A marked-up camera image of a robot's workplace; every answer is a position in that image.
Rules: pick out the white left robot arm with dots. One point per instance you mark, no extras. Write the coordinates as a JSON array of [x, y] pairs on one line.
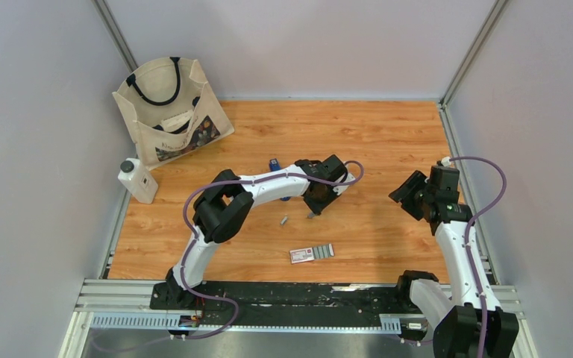
[[216, 212]]

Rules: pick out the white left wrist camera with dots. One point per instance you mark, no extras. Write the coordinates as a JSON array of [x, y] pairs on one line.
[[341, 187]]

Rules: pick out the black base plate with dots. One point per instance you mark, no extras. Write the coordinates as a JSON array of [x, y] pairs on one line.
[[273, 304]]

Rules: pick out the beige canvas tote bag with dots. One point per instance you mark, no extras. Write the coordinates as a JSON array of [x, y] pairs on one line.
[[170, 110]]

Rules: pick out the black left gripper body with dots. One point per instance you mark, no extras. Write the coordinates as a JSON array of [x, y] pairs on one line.
[[325, 199]]

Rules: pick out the white plastic bottle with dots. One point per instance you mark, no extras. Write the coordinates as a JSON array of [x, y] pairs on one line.
[[138, 180]]

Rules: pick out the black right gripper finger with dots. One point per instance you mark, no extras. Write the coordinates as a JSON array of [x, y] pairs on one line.
[[415, 207], [409, 188]]

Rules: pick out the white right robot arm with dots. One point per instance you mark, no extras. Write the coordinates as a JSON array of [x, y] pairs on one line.
[[469, 321]]

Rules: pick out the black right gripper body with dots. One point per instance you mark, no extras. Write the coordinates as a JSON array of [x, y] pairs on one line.
[[424, 195]]

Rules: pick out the dark blue stapler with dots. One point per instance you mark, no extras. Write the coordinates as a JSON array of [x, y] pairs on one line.
[[275, 166]]

